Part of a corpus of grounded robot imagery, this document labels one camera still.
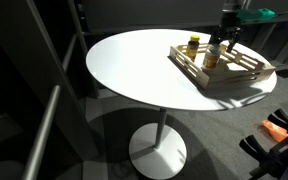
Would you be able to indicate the black floor outlet plate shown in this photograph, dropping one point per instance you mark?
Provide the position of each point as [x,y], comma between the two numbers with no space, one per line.
[282,73]

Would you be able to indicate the orange plastic bag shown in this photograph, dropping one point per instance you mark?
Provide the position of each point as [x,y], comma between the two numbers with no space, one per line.
[276,132]

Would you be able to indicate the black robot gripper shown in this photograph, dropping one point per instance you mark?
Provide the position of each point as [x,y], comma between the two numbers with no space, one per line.
[229,29]

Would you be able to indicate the round white pedestal table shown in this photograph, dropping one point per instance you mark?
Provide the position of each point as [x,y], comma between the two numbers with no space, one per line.
[136,65]

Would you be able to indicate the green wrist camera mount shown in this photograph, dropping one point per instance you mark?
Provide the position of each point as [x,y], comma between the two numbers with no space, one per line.
[255,15]

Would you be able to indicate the orange-label open pill bottle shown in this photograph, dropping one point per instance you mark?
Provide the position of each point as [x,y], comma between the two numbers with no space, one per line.
[211,57]

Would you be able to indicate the grey metal handrail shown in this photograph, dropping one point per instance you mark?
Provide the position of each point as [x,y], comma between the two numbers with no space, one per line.
[37,152]

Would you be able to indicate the wooden crate tray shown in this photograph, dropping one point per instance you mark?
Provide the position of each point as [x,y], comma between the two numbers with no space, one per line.
[233,69]

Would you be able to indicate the yellow-capped brown pill bottle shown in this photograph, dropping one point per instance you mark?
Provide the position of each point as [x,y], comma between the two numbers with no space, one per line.
[192,47]

